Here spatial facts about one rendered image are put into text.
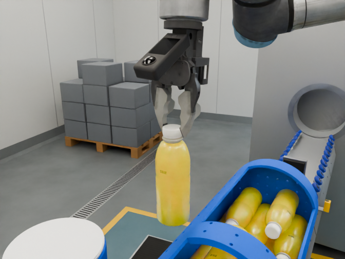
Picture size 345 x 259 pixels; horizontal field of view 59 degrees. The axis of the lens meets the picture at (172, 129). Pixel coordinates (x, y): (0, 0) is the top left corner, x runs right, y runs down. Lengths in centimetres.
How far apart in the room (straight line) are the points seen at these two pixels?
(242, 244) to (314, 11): 46
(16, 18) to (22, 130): 147
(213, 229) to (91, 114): 370
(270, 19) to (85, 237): 77
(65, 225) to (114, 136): 313
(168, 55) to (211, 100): 510
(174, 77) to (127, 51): 562
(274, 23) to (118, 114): 348
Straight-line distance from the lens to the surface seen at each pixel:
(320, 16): 67
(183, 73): 56
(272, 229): 90
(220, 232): 67
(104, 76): 400
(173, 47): 53
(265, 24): 64
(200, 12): 56
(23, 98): 464
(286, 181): 105
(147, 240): 239
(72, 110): 445
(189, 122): 57
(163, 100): 59
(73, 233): 103
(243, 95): 546
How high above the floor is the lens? 163
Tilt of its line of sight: 18 degrees down
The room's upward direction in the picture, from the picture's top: straight up
